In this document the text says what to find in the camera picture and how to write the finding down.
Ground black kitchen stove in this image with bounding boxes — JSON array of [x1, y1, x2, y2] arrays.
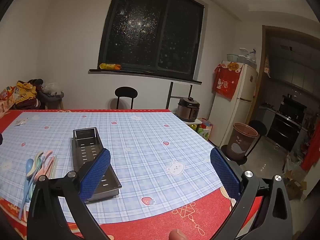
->
[[267, 95, 307, 152]]

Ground red hanging cloth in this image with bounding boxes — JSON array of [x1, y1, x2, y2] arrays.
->
[[300, 120, 320, 172]]

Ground dark window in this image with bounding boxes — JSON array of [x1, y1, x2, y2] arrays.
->
[[98, 0, 205, 75]]

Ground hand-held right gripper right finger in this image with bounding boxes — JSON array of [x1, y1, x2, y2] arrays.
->
[[210, 148, 293, 240]]

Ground colourful toy box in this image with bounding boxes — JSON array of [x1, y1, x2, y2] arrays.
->
[[197, 119, 213, 140]]

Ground cardboard box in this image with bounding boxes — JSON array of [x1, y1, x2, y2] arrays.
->
[[285, 167, 307, 200]]

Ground dark windowsill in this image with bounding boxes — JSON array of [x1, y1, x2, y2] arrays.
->
[[89, 69, 202, 85]]

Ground red printed cloth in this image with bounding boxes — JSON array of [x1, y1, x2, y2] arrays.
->
[[212, 61, 243, 100]]

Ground clear plastic bags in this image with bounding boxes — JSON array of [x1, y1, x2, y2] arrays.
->
[[237, 47, 257, 67]]

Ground brown rice cooker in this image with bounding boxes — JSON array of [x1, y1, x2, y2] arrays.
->
[[177, 97, 200, 122]]

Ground steel utensil tray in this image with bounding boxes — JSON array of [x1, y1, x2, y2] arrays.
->
[[72, 127, 122, 203]]

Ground blue plaid table mat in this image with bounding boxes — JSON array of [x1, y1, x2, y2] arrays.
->
[[0, 111, 240, 224]]

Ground red snack bag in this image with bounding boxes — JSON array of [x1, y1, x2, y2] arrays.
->
[[0, 86, 18, 117]]

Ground brown trash bin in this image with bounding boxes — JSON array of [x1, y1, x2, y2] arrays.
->
[[228, 123, 258, 160]]

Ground yellow snack packet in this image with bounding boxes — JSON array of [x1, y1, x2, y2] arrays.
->
[[99, 63, 122, 70]]

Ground grey stool with plastic bag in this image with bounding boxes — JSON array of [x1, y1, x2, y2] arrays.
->
[[41, 82, 65, 109]]

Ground black round-back chair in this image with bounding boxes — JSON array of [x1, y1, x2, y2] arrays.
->
[[115, 86, 138, 110]]

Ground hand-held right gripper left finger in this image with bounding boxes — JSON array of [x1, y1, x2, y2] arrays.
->
[[26, 148, 111, 240]]

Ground small white side table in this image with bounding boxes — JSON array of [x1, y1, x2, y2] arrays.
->
[[175, 114, 202, 125]]

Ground grey kitchen cabinets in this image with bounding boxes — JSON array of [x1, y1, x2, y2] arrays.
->
[[270, 37, 318, 93]]

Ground blue spoon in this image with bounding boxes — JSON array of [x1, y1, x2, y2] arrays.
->
[[19, 158, 35, 221]]

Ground white refrigerator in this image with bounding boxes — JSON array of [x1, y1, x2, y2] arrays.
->
[[207, 62, 258, 148]]

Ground pile of clothes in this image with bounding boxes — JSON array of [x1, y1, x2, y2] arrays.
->
[[15, 80, 44, 109]]

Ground black metal chair frame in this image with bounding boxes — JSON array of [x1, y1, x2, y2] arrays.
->
[[166, 81, 193, 110]]

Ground person's right hand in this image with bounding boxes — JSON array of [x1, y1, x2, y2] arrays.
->
[[169, 229, 187, 240]]

